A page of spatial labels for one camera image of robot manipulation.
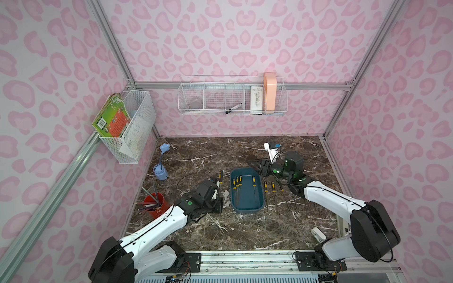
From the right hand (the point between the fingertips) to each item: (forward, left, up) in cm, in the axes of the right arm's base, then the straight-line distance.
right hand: (249, 163), depth 78 cm
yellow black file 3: (+4, +4, -22) cm, 23 cm away
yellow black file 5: (-1, +7, -22) cm, 23 cm away
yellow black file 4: (0, +6, -22) cm, 23 cm away
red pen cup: (-14, +43, -14) cm, 47 cm away
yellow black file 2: (+1, -3, -22) cm, 22 cm away
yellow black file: (-1, -9, -23) cm, 25 cm away
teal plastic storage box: (-5, 0, -22) cm, 22 cm away
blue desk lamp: (+5, +47, -14) cm, 49 cm away
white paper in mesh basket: (+11, +54, +4) cm, 55 cm away
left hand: (-12, +12, -14) cm, 22 cm away
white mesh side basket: (+32, +58, +9) cm, 67 cm away
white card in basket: (+34, -4, +11) cm, 35 cm away
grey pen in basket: (+36, +6, +4) cm, 37 cm away
